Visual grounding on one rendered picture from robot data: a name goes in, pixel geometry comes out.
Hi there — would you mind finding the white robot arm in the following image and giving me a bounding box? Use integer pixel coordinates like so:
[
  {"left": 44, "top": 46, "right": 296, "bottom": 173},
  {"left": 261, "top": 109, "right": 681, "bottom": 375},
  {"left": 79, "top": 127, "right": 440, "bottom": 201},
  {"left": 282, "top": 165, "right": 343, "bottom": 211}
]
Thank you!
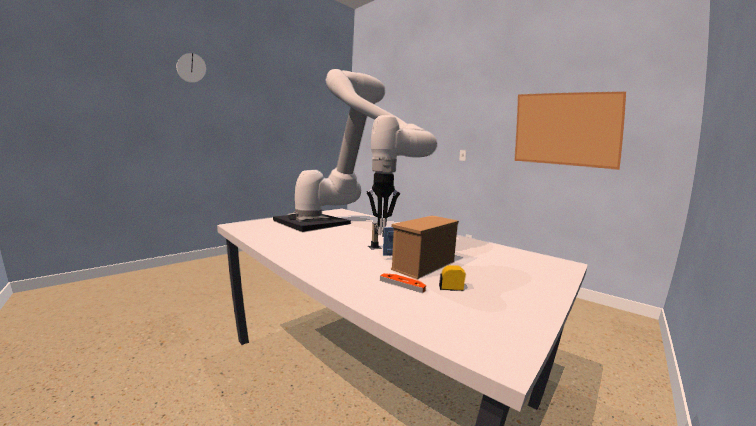
[{"left": 288, "top": 69, "right": 437, "bottom": 222}]

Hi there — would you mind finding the red spirit level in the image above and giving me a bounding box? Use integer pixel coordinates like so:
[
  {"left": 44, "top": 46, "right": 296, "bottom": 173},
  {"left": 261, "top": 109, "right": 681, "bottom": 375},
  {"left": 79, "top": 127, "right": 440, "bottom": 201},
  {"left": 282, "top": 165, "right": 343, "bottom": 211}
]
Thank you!
[{"left": 380, "top": 274, "right": 426, "bottom": 293}]

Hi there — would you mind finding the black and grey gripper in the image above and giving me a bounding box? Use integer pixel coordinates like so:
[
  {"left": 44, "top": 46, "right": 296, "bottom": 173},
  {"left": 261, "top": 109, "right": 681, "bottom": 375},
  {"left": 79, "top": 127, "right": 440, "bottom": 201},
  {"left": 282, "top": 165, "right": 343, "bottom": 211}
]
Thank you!
[{"left": 366, "top": 173, "right": 400, "bottom": 236}]

